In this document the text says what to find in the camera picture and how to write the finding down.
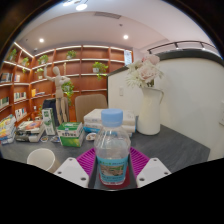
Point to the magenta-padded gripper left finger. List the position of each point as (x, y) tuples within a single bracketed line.
[(68, 170)]

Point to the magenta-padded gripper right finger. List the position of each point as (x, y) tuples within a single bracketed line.
[(153, 170)]

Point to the clear blue-capped water bottle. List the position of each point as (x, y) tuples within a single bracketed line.
[(112, 146)]

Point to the cream ceramic mug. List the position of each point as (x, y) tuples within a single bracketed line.
[(41, 158)]

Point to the small painted stone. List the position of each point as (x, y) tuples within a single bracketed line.
[(90, 136), (44, 139), (55, 139)]

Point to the green white box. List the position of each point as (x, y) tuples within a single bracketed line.
[(70, 134)]

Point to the dark book stack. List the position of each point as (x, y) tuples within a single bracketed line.
[(30, 130)]

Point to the white ceramic vase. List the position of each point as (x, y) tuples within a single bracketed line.
[(149, 113)]

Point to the tan chair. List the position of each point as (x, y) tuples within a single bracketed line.
[(90, 106)]

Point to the dark chair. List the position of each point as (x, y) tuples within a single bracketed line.
[(50, 103)]

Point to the wooden artist mannequin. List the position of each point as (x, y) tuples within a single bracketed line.
[(60, 90)]

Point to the orange wooden shelf unit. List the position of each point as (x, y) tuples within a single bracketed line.
[(90, 83)]

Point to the pink white flower bouquet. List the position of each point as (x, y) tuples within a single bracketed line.
[(146, 71)]

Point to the round recessed ceiling light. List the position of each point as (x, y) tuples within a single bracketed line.
[(41, 40), (125, 36)]

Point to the ceiling air vent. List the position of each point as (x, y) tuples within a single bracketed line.
[(107, 15)]

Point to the branched ceiling lamp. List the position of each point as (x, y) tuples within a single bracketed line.
[(81, 6)]

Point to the white wall switch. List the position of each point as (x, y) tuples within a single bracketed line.
[(121, 91)]

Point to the black track light rail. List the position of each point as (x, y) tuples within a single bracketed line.
[(186, 42)]

